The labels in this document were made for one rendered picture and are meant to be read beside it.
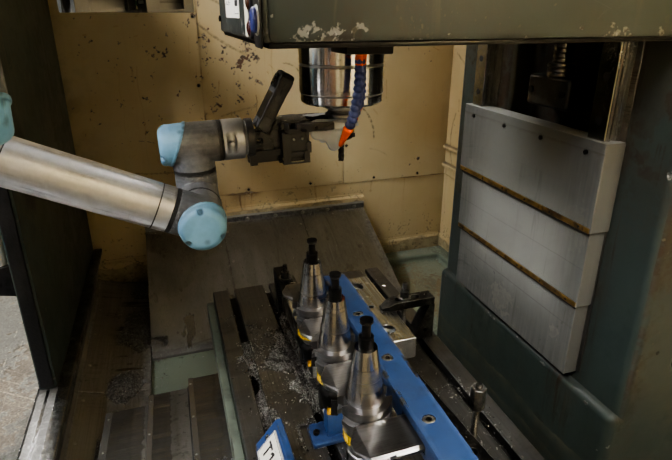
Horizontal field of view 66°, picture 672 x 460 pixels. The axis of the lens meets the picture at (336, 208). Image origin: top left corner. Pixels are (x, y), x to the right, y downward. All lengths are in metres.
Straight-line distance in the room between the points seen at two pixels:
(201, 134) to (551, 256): 0.77
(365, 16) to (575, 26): 0.32
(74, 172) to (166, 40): 1.17
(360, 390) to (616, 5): 0.64
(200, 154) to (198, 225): 0.17
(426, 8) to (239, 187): 1.48
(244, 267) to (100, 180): 1.18
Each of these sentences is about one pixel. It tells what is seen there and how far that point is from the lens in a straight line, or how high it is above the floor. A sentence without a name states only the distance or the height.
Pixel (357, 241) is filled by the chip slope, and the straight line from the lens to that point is 2.09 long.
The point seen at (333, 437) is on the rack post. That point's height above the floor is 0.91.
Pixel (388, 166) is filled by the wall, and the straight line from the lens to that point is 2.23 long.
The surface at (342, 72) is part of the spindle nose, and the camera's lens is 0.93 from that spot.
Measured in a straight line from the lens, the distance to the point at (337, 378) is 0.67.
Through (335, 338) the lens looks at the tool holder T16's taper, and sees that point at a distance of 0.69.
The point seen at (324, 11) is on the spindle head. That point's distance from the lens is 0.65.
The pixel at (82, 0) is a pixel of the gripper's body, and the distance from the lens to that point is 0.54.
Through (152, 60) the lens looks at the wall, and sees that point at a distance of 1.96.
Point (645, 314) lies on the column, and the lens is 1.13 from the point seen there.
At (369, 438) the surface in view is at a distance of 0.60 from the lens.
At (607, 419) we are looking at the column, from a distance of 1.25.
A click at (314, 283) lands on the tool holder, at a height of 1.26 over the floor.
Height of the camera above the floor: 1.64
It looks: 21 degrees down
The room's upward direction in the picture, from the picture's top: straight up
